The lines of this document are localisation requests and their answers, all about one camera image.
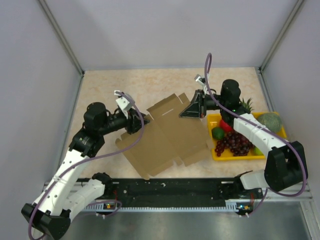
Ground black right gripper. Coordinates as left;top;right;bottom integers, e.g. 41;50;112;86
179;89;228;119

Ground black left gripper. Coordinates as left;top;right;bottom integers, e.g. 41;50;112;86
98;107;150;136

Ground brown cardboard box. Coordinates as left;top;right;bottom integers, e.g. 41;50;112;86
115;93;213;180

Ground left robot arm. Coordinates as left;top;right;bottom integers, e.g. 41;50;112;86
21;98;150;240

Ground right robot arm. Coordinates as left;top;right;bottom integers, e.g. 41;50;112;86
179;75;308;198

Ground red apple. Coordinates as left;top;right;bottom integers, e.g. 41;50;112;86
219;119;234;133

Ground green lime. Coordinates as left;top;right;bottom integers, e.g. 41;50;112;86
211;126;225;141

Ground yellow plastic tray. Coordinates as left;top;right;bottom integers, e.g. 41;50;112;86
211;112;287;161

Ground orange pineapple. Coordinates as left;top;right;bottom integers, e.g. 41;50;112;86
240;97;254;113

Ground purple grape bunch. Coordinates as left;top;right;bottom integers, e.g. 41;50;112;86
214;132;254;157

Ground green apple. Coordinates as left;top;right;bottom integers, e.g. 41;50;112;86
253;146;264;156

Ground green melon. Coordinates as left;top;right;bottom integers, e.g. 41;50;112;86
257;112;283;133

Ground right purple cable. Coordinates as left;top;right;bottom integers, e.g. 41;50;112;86
204;52;308;218

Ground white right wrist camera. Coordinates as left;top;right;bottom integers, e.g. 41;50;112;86
194;74;208;94

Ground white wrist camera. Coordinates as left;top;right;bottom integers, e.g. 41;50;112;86
114;90;135;111
194;74;208;94

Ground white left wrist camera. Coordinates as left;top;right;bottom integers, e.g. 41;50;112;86
114;90;135;111

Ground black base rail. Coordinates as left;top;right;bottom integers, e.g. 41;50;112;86
74;177;271;208

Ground left aluminium frame post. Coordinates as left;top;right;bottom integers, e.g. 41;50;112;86
36;0;85;77

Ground aluminium frame post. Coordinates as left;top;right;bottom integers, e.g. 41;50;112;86
258;0;306;75
36;0;85;77

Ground right aluminium frame post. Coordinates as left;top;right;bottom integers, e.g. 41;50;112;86
258;0;306;75

